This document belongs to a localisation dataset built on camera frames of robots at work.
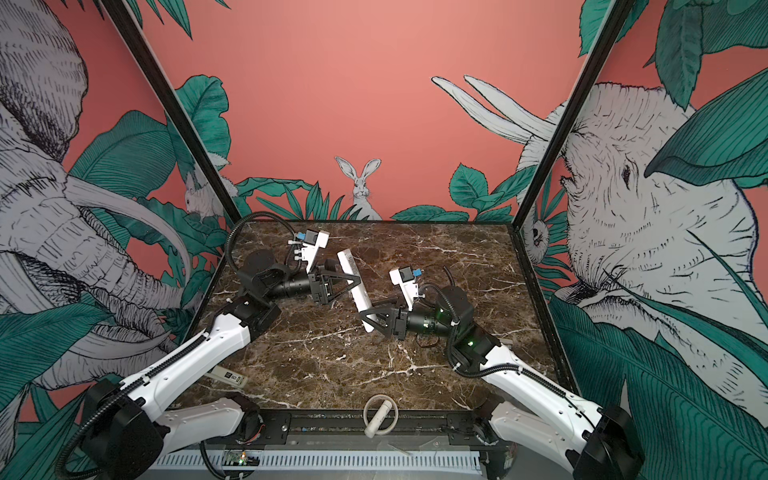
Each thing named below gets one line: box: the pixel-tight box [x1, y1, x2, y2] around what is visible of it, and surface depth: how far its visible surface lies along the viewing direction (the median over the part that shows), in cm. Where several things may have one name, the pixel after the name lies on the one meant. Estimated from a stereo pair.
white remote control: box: [337, 249, 379, 333], surface depth 61 cm
